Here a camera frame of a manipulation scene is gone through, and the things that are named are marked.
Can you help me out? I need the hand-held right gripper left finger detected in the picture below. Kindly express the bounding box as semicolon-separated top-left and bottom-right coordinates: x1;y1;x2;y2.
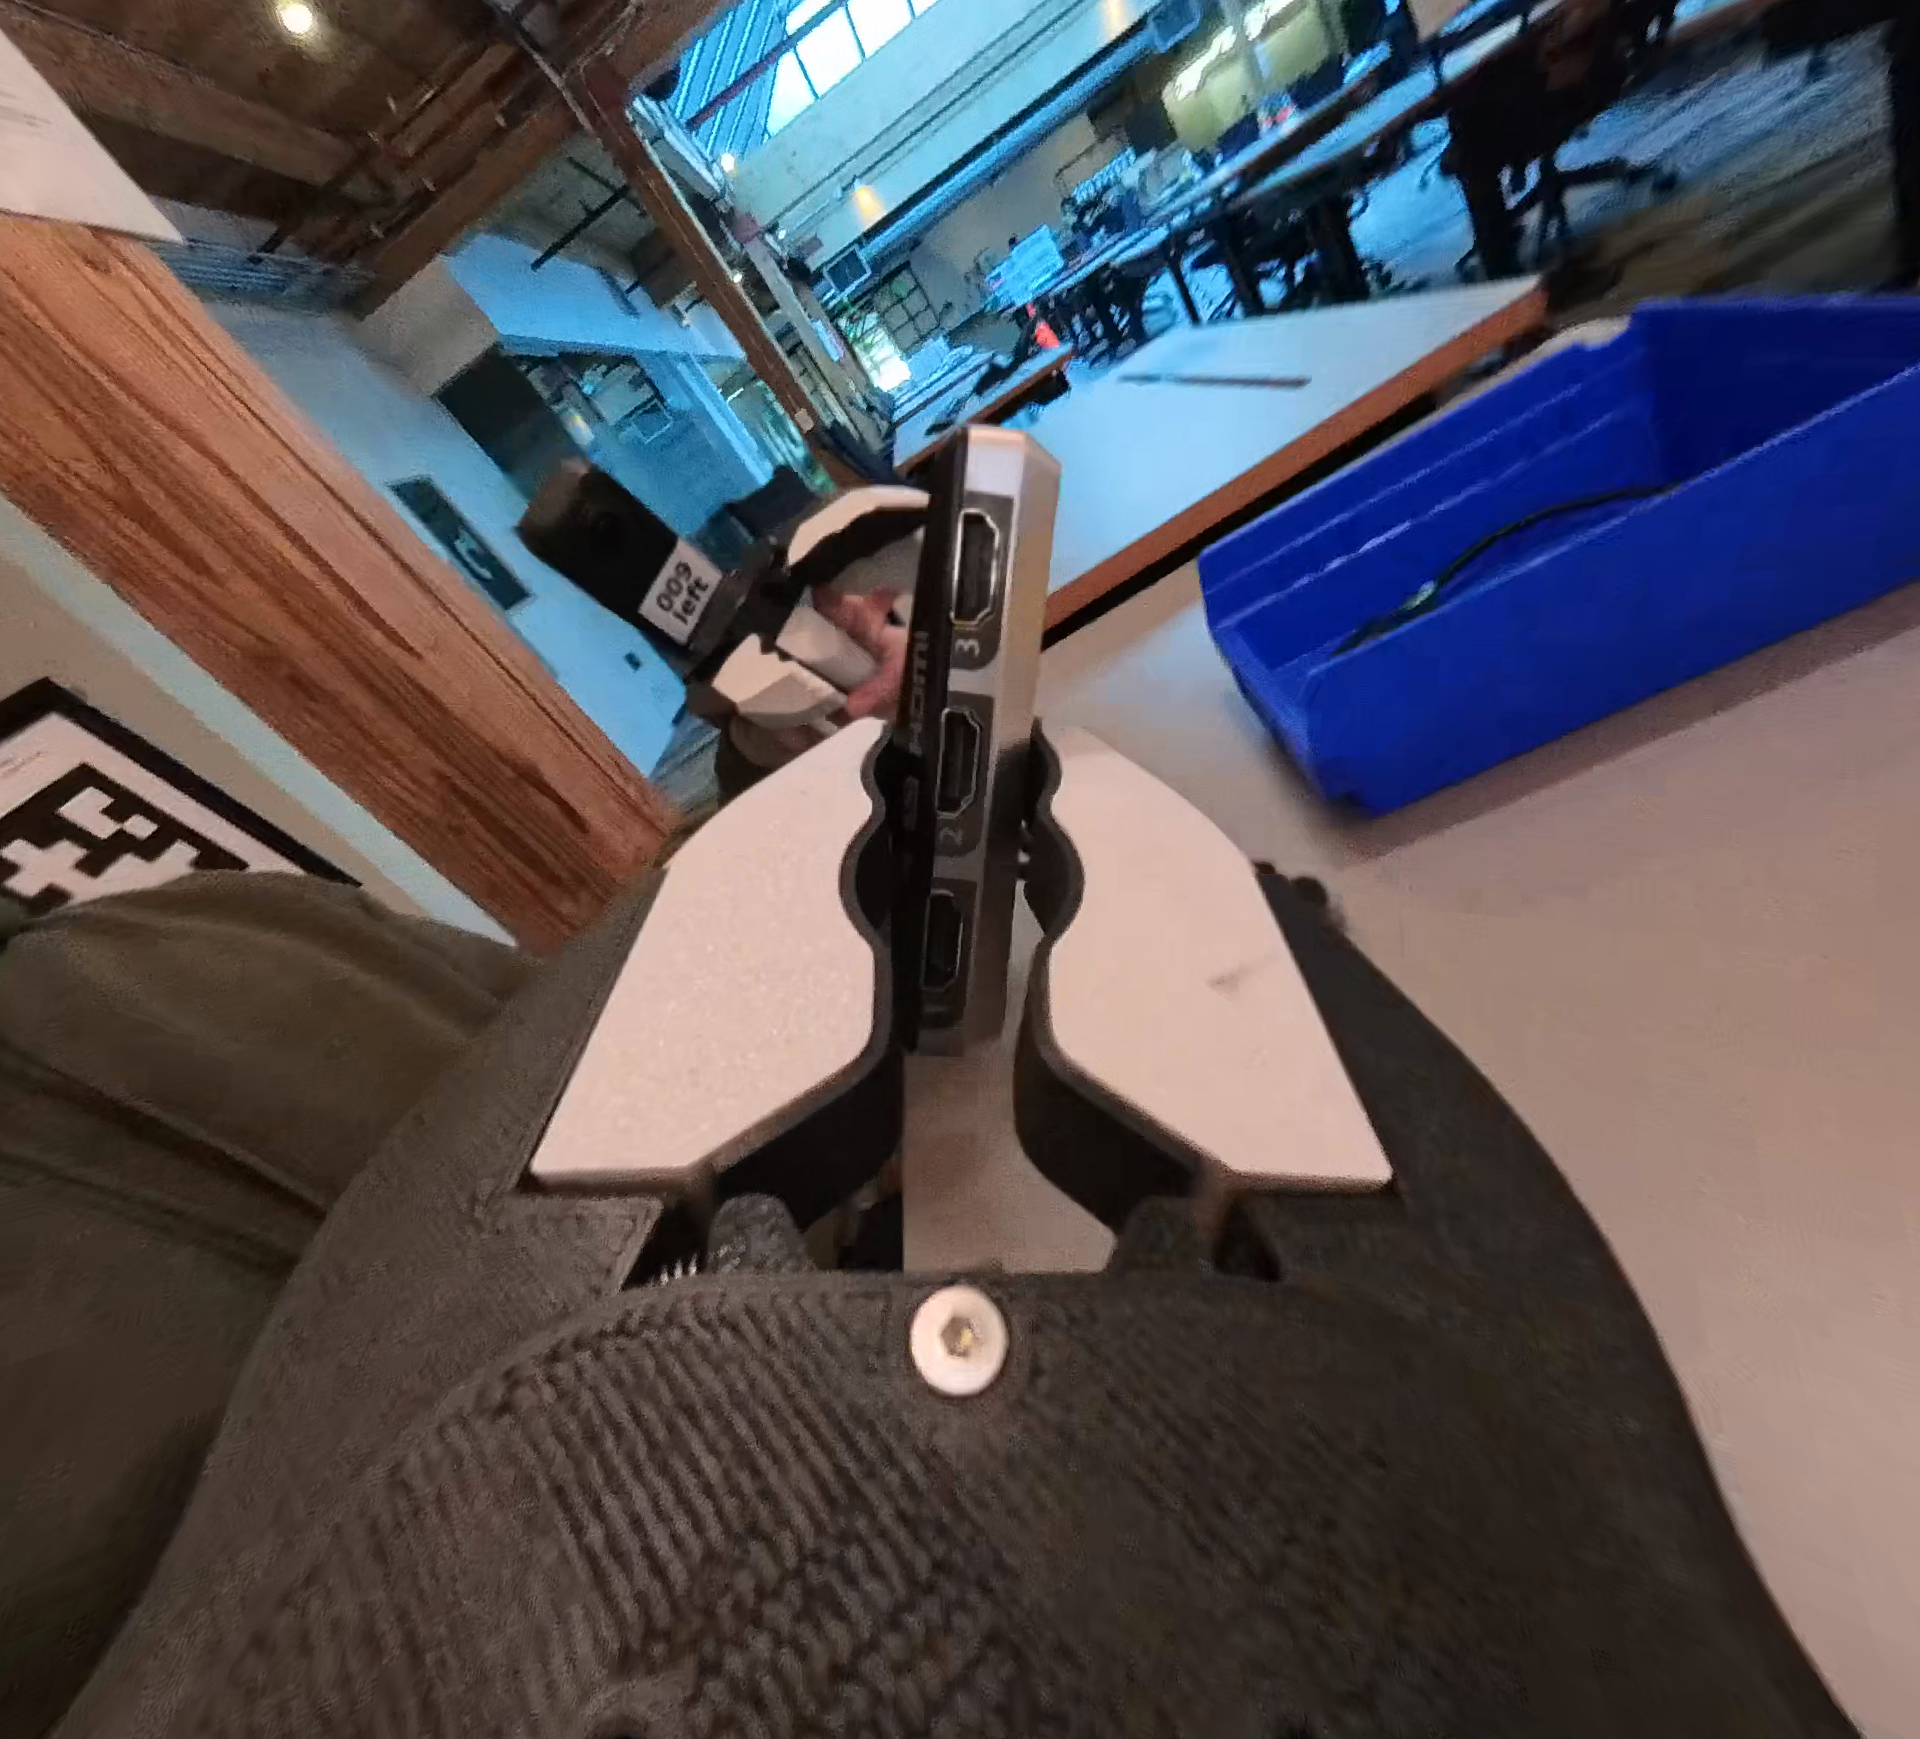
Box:
528;720;913;1232

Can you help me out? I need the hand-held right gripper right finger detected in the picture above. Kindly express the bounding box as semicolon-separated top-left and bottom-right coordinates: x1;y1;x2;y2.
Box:
1015;724;1401;1238

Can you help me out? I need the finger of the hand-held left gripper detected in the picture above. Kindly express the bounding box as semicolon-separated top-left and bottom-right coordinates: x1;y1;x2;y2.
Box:
714;648;847;730
787;486;936;590

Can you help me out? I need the black port hub box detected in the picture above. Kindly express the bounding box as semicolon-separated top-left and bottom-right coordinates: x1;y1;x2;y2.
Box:
889;424;1064;1058

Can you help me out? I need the empty grey desk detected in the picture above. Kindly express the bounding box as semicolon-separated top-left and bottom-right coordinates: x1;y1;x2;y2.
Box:
893;277;1550;638

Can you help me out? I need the wooden pillar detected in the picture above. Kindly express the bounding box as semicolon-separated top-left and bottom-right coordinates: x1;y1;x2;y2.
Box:
0;213;678;954

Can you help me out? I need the blue plastic bin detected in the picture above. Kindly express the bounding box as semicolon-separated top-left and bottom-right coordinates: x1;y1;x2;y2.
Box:
1197;297;1920;822

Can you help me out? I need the olive green jacket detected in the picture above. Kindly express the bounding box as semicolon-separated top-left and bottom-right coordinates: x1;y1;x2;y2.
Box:
0;870;528;1739

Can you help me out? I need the black white marker poster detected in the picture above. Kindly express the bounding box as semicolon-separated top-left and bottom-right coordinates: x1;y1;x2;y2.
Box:
0;678;361;920

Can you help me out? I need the black office chair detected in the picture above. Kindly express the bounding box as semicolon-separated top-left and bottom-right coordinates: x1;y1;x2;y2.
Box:
1442;0;1690;279

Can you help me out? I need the thin black cable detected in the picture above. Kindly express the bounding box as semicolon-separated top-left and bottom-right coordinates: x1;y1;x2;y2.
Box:
1332;484;1671;656

